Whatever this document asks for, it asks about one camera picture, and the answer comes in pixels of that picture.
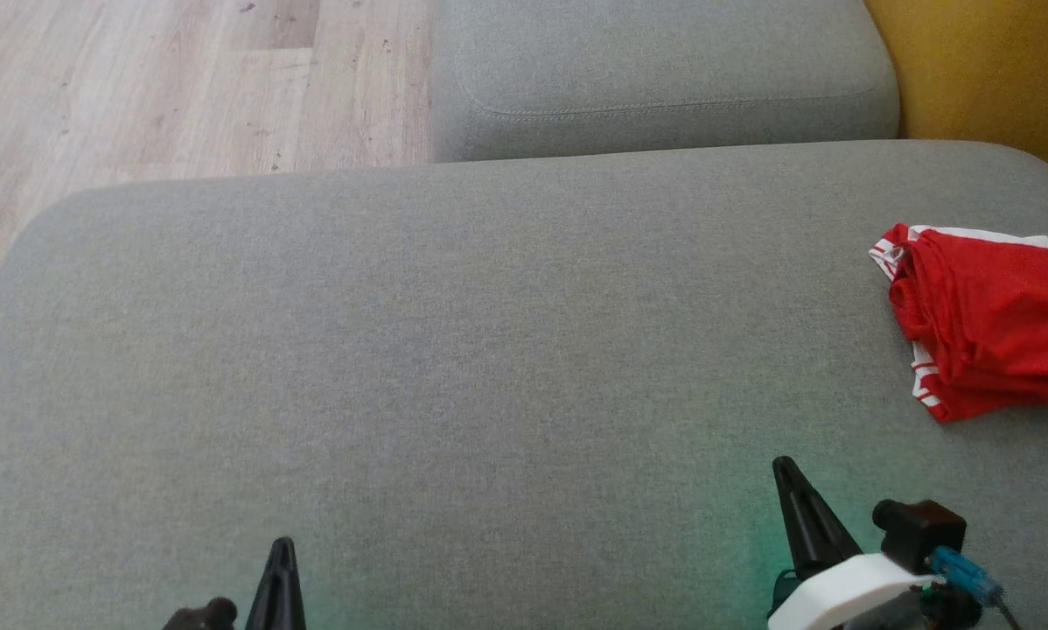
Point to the yellow sofa backrest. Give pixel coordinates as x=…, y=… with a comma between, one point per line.
x=996, y=70

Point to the red white basketball jersey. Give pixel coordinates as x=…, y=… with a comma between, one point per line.
x=925, y=378

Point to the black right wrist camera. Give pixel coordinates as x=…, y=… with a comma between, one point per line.
x=922, y=529

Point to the large grey sofa seat cushion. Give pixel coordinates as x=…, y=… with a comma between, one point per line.
x=401, y=350

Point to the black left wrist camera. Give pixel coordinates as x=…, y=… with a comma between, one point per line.
x=205, y=615

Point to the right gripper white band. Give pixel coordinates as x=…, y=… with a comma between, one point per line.
x=848, y=591

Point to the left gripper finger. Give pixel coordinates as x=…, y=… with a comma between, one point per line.
x=277, y=595

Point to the small grey sofa seat cushion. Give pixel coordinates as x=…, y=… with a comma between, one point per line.
x=664, y=70

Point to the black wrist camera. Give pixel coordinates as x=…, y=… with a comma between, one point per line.
x=922, y=529
x=205, y=615

